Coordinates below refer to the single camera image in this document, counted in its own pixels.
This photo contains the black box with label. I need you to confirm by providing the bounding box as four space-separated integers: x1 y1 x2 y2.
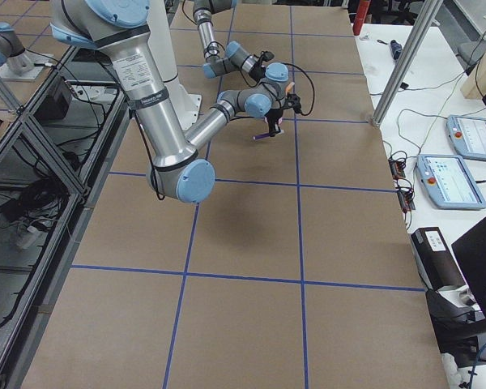
411 227 467 292

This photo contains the aluminium frame post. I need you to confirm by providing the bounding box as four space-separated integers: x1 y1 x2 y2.
371 0 443 127

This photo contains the black computer monitor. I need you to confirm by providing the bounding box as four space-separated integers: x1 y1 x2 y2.
425 216 486 348

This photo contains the near light blue teach pendant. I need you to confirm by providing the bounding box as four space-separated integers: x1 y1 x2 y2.
416 154 486 210

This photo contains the purple pen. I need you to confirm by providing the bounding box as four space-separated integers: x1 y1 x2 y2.
253 130 284 141

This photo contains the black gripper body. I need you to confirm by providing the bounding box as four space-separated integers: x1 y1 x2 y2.
250 50 275 82
265 93 301 133

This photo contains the far light blue teach pendant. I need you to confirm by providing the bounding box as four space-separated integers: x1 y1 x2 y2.
446 115 486 161

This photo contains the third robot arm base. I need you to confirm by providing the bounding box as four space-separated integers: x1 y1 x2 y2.
0 22 44 81

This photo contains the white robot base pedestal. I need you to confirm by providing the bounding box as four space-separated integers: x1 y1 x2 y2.
147 0 202 130

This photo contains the light blue teach pendant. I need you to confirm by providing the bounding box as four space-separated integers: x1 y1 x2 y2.
446 115 486 161
416 154 486 210

